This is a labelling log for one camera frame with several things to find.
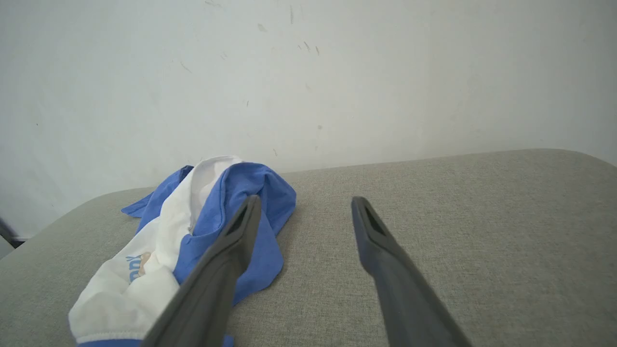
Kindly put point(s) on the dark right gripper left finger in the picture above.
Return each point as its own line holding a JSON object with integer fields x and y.
{"x": 207, "y": 294}

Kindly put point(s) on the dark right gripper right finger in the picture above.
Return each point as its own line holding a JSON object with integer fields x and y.
{"x": 407, "y": 299}

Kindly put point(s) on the blue and white t-shirt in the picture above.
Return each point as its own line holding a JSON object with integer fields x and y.
{"x": 115, "y": 299}

